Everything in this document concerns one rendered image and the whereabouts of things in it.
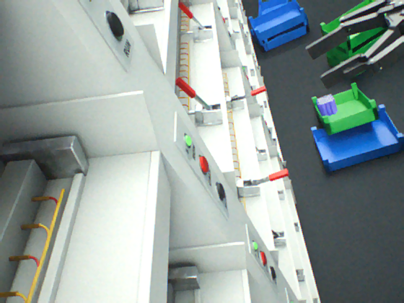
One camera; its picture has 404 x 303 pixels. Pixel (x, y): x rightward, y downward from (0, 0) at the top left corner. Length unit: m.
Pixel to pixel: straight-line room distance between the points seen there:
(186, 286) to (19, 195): 0.21
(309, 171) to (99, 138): 1.39
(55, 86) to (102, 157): 0.06
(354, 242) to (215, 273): 1.03
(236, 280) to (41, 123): 0.25
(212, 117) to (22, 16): 0.38
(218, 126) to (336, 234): 0.93
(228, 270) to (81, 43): 0.28
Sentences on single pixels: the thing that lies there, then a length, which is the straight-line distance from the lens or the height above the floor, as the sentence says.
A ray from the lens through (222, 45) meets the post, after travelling 1.01.
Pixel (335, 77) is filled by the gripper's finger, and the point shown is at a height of 0.81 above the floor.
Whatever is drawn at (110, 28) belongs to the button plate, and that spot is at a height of 1.15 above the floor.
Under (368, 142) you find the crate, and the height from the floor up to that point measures 0.00.
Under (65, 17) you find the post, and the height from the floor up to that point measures 1.17.
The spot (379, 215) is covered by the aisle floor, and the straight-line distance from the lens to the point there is 1.45.
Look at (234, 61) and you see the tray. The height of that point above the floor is 0.70.
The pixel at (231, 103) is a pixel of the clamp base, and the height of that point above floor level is 0.70.
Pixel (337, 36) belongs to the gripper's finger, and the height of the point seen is 0.82.
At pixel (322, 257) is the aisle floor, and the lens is 1.38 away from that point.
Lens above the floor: 1.22
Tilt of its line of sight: 41 degrees down
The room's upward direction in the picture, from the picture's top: 32 degrees counter-clockwise
